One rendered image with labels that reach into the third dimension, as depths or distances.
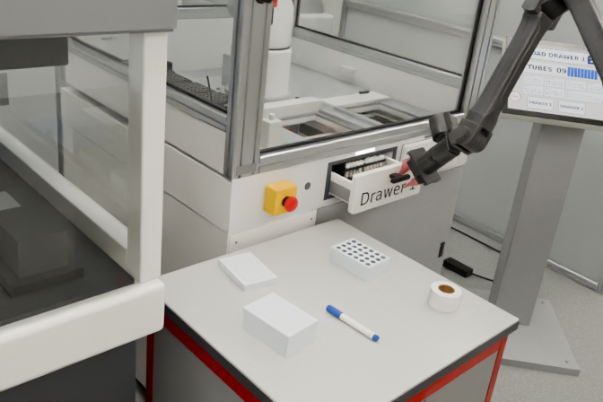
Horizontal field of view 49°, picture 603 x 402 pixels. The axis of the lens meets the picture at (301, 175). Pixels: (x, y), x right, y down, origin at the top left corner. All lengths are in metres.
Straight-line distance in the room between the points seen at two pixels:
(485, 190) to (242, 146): 2.33
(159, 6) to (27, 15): 0.20
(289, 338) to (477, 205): 2.59
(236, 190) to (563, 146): 1.44
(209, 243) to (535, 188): 1.42
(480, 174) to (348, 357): 2.49
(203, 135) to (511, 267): 1.58
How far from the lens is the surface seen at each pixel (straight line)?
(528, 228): 2.75
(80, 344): 1.20
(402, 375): 1.32
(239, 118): 1.52
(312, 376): 1.28
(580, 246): 3.50
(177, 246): 1.86
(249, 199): 1.63
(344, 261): 1.61
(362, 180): 1.74
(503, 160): 3.62
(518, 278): 2.85
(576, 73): 2.59
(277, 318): 1.32
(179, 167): 1.76
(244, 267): 1.54
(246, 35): 1.47
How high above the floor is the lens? 1.56
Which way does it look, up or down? 22 degrees down
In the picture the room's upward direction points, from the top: 7 degrees clockwise
